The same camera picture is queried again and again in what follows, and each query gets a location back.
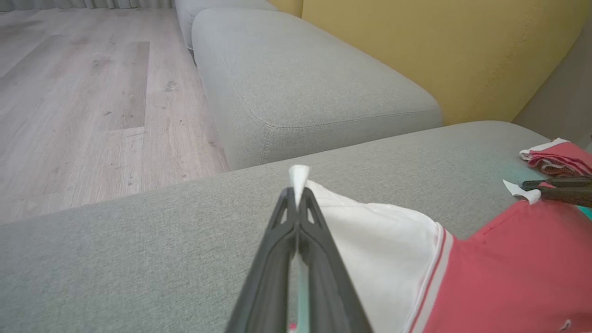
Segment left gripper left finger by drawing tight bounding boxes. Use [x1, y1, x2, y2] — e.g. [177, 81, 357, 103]
[225, 187, 299, 333]

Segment grey sofa seat cushion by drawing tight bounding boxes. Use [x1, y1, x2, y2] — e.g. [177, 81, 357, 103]
[174, 0, 279, 50]
[191, 8, 444, 172]

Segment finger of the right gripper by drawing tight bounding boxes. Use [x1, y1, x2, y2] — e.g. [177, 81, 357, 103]
[522, 176, 592, 191]
[538, 185, 592, 208]

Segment red white-striped shorts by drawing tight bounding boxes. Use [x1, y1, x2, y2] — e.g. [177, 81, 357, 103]
[519, 137, 592, 179]

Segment wide grey sofa seat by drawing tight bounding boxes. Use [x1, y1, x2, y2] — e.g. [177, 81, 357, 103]
[0, 120, 592, 333]

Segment grey pleated curtain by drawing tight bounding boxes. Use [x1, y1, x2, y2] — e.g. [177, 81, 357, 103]
[0, 0, 175, 11]

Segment yellow sofa backrest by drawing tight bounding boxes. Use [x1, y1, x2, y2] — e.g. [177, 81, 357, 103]
[268, 0, 592, 126]

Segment grey sofa back cushion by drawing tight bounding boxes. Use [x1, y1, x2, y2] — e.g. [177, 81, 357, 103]
[512, 18, 592, 153]

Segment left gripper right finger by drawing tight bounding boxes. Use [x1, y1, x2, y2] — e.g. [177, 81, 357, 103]
[297, 187, 373, 333]

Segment red white Bulls jersey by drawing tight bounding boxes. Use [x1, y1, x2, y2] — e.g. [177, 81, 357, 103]
[289, 165, 592, 333]

